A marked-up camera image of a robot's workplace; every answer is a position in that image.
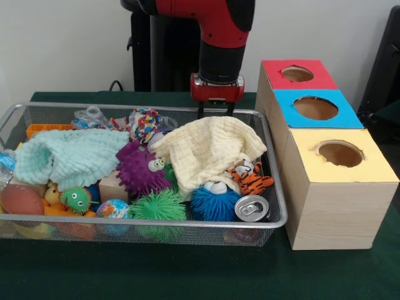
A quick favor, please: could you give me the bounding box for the dark green table cloth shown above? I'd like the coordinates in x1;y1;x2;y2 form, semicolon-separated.
0;91;400;300

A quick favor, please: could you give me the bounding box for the tiger plush toy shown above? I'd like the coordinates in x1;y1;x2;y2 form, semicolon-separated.
228;159;275;196

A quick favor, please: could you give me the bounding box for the black cable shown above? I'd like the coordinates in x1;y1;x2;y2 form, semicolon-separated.
109;79;129;93

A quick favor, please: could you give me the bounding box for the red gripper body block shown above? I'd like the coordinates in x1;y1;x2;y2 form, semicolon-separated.
190;75;246;104

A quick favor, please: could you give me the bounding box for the large green spiky ball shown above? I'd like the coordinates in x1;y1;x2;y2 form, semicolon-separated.
129;189;187;243

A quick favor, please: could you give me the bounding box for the blue spiky ball with eyes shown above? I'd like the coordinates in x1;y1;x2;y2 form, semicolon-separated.
189;180;241;223

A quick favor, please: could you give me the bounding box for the silver drink can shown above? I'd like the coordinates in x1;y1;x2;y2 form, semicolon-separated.
234;194;271;223

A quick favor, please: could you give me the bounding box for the small globe print ball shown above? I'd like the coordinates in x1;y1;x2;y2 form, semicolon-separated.
96;199;131;235

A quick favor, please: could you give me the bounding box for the mint green cloth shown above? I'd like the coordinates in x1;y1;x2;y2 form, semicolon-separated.
12;128;131;191

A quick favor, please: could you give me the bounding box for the small green ball with eyes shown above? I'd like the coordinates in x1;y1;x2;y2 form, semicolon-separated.
60;186;93;215

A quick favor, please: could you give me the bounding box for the brown toy football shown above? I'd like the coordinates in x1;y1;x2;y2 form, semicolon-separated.
0;183;46;216

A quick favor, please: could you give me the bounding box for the purple spiky ball with eyes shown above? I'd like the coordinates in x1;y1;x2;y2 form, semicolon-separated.
115;140;173;199

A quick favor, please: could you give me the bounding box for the pale yellow cloth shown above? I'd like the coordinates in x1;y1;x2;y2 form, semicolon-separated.
150;116;268;201

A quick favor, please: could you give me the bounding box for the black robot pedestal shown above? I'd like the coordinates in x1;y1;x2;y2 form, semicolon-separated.
127;9;202;93

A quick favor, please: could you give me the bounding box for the clear mesh bin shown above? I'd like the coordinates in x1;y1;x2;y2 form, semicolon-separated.
0;102;289;248

